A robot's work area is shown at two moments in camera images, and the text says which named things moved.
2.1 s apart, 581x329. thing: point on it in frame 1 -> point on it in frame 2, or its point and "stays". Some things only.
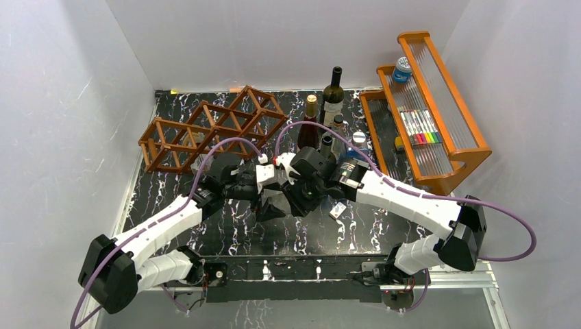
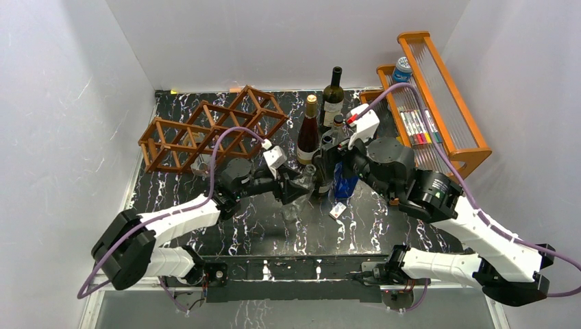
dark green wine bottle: x=333 y=99 stays
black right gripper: x=299 y=207 -> x=345 y=154
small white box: x=337 y=210 stays
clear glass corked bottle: x=338 y=148 stays
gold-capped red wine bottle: x=307 y=136 stays
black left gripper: x=268 y=211 -> x=290 y=190
